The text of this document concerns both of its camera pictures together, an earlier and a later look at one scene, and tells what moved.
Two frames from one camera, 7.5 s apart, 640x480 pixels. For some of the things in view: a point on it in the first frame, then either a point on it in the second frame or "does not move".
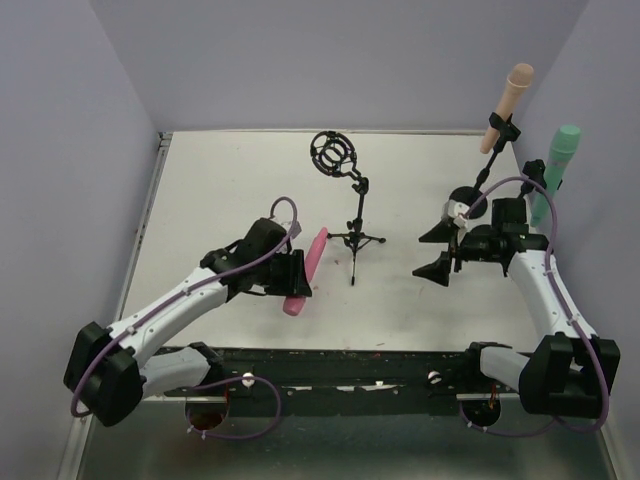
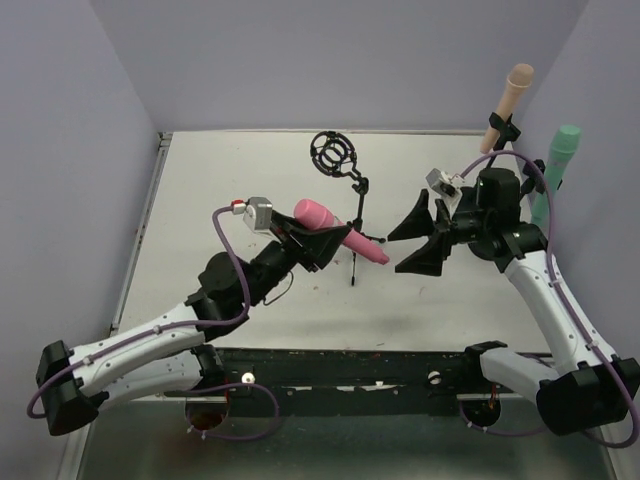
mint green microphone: x=563 y=146 does not move
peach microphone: x=519 y=80 does not move
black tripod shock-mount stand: x=333 y=153 does not move
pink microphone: x=294 y=305 → x=316 y=216
